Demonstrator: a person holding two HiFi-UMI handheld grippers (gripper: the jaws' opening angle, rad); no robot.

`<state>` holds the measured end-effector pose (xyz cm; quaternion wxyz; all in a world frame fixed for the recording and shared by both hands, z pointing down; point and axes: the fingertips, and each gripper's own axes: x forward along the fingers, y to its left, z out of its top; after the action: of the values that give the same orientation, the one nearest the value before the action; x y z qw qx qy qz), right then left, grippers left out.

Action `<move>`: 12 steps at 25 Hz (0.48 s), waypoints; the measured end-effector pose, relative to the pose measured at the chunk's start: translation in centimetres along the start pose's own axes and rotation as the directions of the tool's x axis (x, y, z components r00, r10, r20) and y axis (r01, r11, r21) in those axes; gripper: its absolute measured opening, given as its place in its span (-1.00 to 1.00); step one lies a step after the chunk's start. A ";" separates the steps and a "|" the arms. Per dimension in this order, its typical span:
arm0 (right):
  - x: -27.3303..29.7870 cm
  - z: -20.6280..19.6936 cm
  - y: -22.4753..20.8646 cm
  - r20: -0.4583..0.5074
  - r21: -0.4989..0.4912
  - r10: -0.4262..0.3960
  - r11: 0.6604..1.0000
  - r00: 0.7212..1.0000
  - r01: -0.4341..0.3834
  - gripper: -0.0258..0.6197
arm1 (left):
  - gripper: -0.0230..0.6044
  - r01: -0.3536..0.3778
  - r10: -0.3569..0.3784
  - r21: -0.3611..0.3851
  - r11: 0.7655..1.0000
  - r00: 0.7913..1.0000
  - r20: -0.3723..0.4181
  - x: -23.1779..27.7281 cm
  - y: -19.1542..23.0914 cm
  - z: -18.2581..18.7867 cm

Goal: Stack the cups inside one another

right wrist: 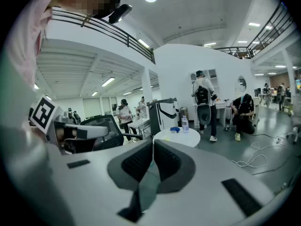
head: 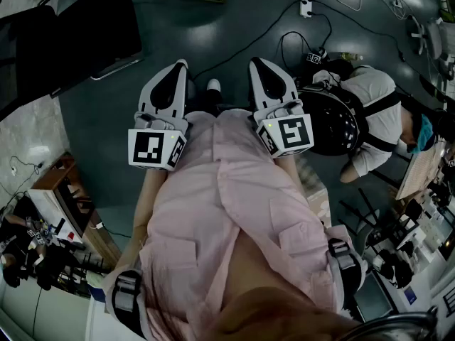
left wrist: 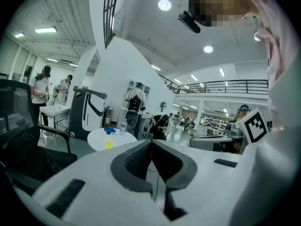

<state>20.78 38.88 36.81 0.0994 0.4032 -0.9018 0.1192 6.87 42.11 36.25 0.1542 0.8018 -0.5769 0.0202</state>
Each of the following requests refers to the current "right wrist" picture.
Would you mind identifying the grey floor box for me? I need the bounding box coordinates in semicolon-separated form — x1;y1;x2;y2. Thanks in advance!
179;106;189;122

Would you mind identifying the black mesh office chair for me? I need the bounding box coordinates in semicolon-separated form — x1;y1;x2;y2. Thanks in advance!
75;114;143;153

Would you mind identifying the white display cabinet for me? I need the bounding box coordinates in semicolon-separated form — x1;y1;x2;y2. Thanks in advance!
189;69;221;97

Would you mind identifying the black backpack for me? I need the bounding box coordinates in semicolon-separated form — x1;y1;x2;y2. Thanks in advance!
195;85;211;105

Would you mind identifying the round wall mirror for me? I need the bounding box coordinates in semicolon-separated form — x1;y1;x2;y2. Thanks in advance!
237;76;247;95

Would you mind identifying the black metal railing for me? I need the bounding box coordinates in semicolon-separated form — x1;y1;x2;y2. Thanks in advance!
51;7;156;65
214;2;296;59

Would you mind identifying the pink shirt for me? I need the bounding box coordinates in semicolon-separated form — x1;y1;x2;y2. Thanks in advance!
2;0;62;148

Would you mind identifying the white toilet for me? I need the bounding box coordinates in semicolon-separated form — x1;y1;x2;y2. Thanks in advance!
197;103;212;127

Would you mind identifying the white office chair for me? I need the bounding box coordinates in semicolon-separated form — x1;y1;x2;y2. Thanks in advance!
286;123;301;145

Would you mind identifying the long strip light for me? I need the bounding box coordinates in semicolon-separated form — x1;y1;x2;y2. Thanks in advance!
137;38;151;48

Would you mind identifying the clear water bottle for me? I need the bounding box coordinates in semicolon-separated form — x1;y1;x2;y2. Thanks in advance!
181;115;190;134

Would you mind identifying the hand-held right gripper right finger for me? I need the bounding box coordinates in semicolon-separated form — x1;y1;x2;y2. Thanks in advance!
141;139;279;226

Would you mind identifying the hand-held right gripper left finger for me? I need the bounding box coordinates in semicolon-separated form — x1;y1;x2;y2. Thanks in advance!
14;139;155;226

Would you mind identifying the round white table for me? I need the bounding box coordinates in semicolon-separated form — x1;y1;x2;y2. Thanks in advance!
152;127;201;148

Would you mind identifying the person's left forearm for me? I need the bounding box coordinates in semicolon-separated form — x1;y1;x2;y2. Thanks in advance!
21;121;48;143

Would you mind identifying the black white service robot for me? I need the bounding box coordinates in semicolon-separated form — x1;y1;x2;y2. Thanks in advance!
147;97;178;137

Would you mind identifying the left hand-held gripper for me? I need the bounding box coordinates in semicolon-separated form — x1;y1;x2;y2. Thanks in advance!
29;94;109;155

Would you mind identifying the black head-worn camera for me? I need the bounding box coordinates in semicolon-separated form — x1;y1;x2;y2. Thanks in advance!
108;4;133;24

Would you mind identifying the white cable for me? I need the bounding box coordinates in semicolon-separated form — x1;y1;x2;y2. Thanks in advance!
231;135;286;168

